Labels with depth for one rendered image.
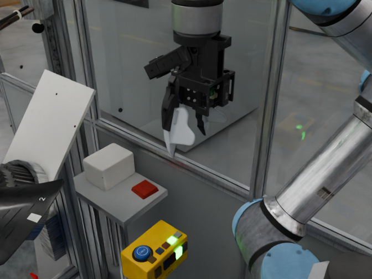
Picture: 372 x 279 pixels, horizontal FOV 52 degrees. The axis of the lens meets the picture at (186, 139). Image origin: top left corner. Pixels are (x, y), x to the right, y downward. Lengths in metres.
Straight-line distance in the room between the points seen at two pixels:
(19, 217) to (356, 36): 0.76
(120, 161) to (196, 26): 1.06
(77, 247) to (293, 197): 0.97
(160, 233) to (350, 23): 0.76
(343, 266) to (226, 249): 1.21
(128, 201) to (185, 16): 1.05
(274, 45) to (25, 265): 0.91
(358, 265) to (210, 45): 0.34
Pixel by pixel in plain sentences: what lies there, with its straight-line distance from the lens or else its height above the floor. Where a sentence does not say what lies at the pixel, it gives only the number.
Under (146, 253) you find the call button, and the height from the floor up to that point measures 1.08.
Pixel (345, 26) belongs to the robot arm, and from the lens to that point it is 0.49.
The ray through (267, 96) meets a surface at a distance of 1.11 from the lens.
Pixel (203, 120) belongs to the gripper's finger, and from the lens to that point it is 0.69.
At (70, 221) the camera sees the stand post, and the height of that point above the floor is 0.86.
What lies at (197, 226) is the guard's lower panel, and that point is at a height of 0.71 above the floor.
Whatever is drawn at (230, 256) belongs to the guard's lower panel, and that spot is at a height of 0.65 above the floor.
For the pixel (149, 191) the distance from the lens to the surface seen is 1.51.
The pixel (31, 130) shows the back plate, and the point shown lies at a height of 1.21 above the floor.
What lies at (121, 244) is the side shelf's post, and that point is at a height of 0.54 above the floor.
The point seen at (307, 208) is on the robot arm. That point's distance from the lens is 0.82.
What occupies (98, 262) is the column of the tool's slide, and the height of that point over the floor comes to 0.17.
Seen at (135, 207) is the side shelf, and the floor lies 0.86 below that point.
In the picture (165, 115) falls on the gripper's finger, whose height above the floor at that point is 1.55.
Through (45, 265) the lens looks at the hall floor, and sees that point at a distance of 2.53.
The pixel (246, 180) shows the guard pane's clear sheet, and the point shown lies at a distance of 1.31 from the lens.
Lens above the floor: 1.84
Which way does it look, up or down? 32 degrees down
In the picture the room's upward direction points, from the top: straight up
